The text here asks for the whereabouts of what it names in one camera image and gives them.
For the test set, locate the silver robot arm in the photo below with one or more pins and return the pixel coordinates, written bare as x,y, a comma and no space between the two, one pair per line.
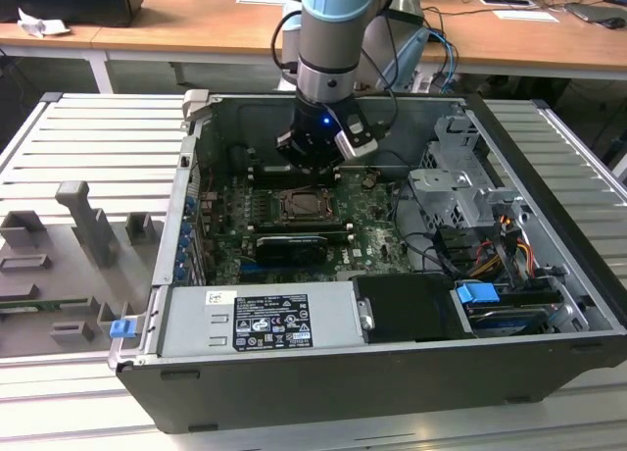
333,29

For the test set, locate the CPU socket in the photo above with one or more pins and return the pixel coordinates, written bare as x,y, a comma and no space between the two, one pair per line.
285,218

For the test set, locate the black RAM stick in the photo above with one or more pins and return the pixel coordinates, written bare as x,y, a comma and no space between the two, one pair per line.
267,179
303,225

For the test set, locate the black graphics card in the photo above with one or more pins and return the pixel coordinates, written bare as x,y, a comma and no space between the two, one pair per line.
289,250

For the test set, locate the green motherboard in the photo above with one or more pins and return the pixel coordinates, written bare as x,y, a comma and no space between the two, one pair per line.
372,235

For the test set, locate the metal disk bay cage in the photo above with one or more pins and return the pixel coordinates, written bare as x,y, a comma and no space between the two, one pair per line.
441,181

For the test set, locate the wooden desk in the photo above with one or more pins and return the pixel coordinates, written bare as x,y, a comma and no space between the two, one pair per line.
196,24

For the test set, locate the grey power supply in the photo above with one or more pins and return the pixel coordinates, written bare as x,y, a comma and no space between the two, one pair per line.
196,323

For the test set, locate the hard disk in blue carrier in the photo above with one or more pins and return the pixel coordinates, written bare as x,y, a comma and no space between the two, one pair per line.
477,293

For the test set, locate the grey parts rack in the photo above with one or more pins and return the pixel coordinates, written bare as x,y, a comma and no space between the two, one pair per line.
88,225

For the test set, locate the white framed tablet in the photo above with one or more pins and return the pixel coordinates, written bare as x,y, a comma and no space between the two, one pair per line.
504,1

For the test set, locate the black open PC case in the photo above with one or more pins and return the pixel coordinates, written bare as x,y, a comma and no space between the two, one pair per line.
343,397

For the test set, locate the blue latch clip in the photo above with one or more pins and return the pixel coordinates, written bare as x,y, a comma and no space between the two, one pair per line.
122,328

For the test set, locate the black computer tower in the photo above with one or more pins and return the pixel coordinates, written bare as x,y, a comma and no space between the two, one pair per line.
63,2

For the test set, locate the crumpled white paper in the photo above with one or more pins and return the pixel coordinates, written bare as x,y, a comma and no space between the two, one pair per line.
41,25

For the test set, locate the grey laptop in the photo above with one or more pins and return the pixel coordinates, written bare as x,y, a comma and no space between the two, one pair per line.
593,12

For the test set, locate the black computer mouse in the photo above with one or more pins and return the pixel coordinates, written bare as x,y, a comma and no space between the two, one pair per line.
614,23

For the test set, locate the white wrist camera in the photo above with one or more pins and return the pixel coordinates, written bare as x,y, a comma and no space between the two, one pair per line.
360,149

